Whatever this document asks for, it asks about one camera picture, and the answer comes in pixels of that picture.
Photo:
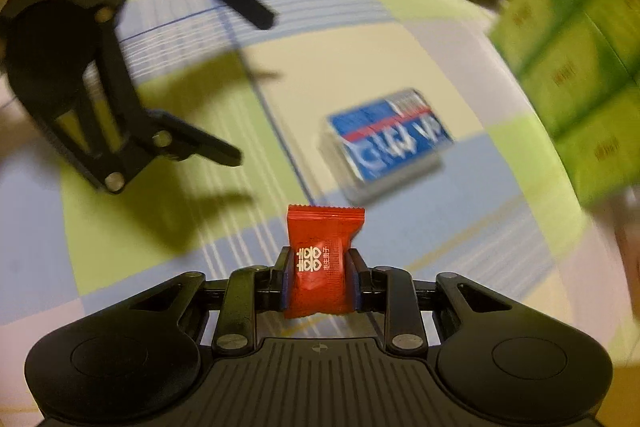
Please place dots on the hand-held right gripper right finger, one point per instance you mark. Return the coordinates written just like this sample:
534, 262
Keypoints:
402, 307

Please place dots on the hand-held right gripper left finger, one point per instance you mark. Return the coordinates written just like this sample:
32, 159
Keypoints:
240, 302

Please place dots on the red candy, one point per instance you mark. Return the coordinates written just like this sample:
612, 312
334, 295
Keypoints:
325, 257

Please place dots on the checked cloth covered desktop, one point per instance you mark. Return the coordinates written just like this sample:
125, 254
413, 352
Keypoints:
450, 237

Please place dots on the blue label plastic pack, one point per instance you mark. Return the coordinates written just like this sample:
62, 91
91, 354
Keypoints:
390, 142

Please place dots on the stack of green tissue packs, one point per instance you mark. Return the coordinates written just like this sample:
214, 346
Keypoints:
580, 32

